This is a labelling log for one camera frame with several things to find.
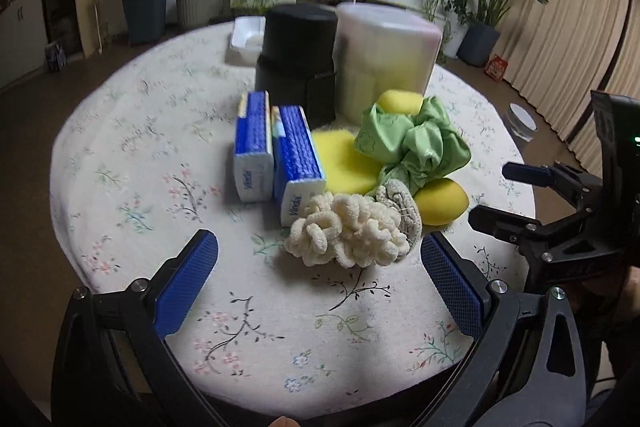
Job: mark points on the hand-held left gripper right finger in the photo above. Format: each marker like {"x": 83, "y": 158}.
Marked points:
{"x": 450, "y": 289}

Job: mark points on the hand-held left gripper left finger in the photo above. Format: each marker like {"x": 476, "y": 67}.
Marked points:
{"x": 185, "y": 289}

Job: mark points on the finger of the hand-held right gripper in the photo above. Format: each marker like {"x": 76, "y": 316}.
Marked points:
{"x": 500, "y": 224}
{"x": 530, "y": 173}

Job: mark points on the yellow lemon-shaped object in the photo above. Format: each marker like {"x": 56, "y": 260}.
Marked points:
{"x": 442, "y": 204}

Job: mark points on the grey knitted cloth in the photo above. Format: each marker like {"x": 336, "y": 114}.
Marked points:
{"x": 402, "y": 207}

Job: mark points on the green satin cloth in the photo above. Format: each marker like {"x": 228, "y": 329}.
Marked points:
{"x": 425, "y": 142}

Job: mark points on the white chenille cloth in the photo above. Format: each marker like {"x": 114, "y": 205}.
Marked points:
{"x": 345, "y": 232}

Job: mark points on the yellow sponge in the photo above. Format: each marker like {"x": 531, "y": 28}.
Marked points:
{"x": 342, "y": 154}
{"x": 400, "y": 102}

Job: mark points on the blue white tissue pack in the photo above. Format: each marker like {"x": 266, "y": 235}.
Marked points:
{"x": 252, "y": 142}
{"x": 297, "y": 157}

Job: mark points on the translucent plastic container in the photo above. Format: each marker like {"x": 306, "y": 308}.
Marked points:
{"x": 385, "y": 57}

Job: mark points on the white plastic tray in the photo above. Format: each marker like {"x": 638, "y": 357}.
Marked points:
{"x": 245, "y": 39}

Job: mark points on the black round container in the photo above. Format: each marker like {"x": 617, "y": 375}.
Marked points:
{"x": 295, "y": 57}

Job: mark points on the red box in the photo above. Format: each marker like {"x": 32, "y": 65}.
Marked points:
{"x": 496, "y": 68}

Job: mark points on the beige curtain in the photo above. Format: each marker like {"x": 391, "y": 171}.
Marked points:
{"x": 565, "y": 32}

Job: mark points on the round floral tablecloth table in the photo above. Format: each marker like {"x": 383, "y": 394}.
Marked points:
{"x": 150, "y": 147}

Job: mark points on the small trailing plant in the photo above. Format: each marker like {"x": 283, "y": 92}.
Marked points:
{"x": 442, "y": 7}

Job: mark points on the blue patterned bag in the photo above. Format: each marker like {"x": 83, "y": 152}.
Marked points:
{"x": 56, "y": 57}

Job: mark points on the white cabinet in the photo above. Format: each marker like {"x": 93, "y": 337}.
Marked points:
{"x": 22, "y": 37}

